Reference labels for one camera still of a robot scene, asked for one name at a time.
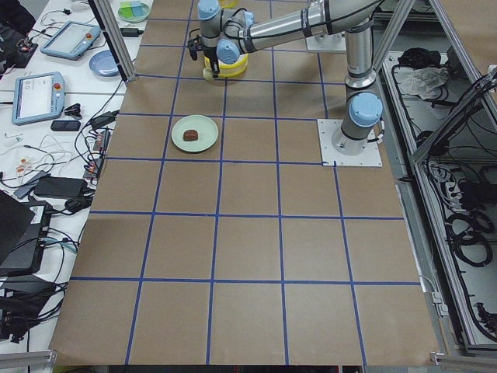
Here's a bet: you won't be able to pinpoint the blue sponge block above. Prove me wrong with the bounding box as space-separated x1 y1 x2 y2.
130 1 143 17

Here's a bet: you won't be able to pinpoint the white crumpled cloth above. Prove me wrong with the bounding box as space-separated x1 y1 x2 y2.
399 67 449 100

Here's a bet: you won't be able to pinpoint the black laptop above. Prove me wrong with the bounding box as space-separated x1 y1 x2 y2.
1 192 51 277

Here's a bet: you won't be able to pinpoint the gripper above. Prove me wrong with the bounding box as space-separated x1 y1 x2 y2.
203 46 220 76

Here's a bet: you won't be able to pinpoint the blue plate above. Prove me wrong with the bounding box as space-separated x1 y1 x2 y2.
89 50 119 77

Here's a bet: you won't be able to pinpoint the clear green bowl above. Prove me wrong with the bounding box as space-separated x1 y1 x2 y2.
117 1 151 23

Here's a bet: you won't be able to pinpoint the brown steamed bun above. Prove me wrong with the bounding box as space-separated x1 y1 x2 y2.
182 129 199 141

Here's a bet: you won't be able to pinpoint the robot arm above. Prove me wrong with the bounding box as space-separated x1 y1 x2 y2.
187 0 383 155

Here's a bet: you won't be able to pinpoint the black power brick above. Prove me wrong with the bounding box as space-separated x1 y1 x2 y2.
33 176 87 199

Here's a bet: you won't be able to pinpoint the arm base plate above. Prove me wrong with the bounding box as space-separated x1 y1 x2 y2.
317 119 383 168
306 33 346 54

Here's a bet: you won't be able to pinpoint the teach pendant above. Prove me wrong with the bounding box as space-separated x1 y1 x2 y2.
40 22 101 61
12 71 65 126

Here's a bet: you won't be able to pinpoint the aluminium frame post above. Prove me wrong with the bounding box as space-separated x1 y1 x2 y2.
89 0 136 83

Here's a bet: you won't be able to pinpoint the black power adapter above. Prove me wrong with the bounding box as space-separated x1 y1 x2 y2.
120 27 143 37

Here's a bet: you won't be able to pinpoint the green sponge block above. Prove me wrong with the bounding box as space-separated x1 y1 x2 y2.
118 2 133 18

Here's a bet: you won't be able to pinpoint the white steamed bun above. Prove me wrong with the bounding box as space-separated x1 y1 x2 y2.
203 68 214 82

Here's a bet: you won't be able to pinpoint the near teach pendant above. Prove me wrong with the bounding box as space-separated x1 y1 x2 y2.
12 71 65 126

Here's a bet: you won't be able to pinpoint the yellow bamboo steamer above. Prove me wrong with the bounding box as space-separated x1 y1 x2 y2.
219 0 238 9
204 54 249 78

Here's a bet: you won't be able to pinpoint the far teach pendant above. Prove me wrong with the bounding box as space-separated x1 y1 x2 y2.
40 22 101 61

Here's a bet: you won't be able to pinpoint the light green plate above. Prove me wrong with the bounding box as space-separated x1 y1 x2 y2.
172 115 219 153

